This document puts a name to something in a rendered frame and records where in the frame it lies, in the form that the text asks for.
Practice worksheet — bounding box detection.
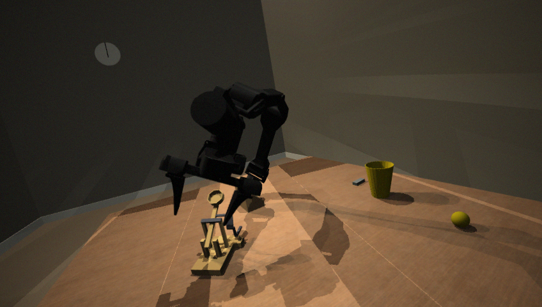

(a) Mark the yellow ball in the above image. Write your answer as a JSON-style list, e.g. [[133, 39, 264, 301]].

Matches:
[[451, 211, 470, 228]]

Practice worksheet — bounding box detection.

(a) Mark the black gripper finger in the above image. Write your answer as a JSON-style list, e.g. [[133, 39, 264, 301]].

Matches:
[[222, 190, 253, 226], [166, 173, 185, 216]]

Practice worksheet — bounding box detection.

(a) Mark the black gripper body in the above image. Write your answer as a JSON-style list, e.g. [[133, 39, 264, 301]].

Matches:
[[159, 137, 262, 196]]

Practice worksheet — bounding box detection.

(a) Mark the tan wooden toy catapult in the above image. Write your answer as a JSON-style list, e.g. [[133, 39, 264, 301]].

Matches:
[[191, 189, 245, 275]]

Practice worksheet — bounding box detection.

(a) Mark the olive yellow cup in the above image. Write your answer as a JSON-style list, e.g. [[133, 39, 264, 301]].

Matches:
[[365, 161, 394, 199]]

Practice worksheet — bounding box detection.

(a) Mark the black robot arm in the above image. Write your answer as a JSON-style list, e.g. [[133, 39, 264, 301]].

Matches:
[[190, 82, 289, 183]]

